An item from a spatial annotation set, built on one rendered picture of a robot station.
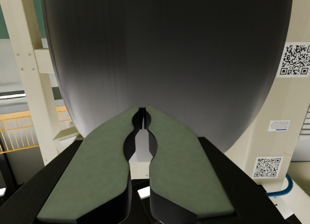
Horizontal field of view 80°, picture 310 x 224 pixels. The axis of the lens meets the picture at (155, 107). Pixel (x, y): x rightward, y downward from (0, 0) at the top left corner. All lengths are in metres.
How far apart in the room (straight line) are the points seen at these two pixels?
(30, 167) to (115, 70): 11.30
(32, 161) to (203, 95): 11.15
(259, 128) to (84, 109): 0.42
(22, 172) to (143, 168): 10.90
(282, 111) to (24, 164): 11.22
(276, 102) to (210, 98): 0.32
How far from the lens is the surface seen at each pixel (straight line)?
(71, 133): 1.00
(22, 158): 11.20
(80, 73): 0.22
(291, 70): 0.52
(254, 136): 0.54
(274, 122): 0.55
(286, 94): 0.53
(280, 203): 1.31
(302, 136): 0.63
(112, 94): 0.22
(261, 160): 0.60
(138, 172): 0.89
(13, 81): 9.76
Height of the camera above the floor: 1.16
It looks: 22 degrees up
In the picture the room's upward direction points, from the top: 180 degrees clockwise
